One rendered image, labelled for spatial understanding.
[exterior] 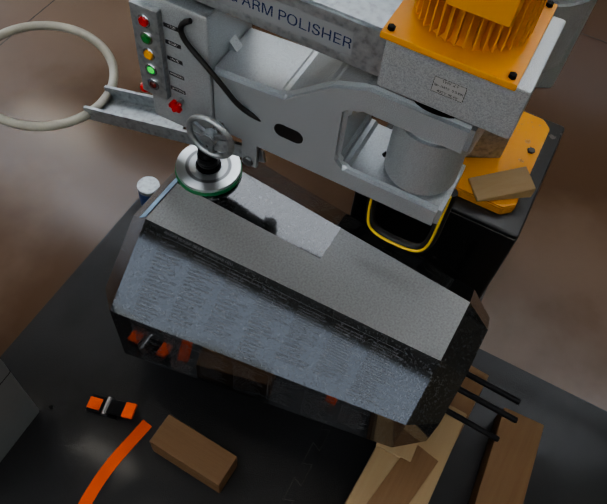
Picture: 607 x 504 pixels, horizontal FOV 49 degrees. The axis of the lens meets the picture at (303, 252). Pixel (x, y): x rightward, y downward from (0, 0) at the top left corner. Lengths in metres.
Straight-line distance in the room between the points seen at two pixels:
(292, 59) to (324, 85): 0.20
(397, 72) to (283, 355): 0.98
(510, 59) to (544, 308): 1.94
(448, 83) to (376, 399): 1.01
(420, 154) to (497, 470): 1.43
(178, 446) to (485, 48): 1.75
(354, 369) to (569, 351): 1.34
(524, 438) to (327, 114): 1.59
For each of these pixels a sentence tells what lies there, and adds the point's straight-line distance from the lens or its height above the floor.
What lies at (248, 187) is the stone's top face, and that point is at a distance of 2.20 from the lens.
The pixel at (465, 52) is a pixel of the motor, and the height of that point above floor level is 1.72.
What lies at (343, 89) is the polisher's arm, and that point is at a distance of 1.55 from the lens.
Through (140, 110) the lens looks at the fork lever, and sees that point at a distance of 2.29.
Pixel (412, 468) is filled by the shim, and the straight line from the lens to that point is 2.44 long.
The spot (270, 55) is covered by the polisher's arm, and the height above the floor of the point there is 1.39.
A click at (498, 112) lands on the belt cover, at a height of 1.63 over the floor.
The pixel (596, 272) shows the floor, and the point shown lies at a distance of 3.39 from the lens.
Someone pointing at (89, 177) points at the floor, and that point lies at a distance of 3.36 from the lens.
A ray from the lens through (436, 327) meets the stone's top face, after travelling 2.00.
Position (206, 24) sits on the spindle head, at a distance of 1.65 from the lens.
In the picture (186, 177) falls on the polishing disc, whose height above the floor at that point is 0.85.
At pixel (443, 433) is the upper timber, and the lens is 2.51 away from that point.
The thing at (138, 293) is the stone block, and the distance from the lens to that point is 2.19.
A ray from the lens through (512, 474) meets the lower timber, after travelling 2.68.
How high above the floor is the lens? 2.55
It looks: 57 degrees down
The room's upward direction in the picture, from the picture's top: 8 degrees clockwise
